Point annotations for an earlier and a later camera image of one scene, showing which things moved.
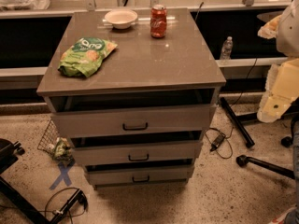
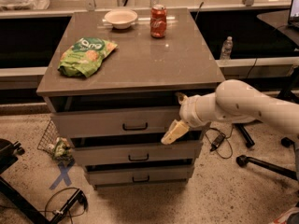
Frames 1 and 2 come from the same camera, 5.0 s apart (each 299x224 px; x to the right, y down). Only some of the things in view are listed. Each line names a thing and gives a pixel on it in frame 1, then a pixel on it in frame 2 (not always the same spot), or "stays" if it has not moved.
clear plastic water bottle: [226, 49] stays
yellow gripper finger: [272, 106] -> [177, 130]
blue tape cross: [64, 170] stays
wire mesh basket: [50, 137] stays
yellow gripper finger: [269, 29] -> [181, 98]
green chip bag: [84, 57] stays
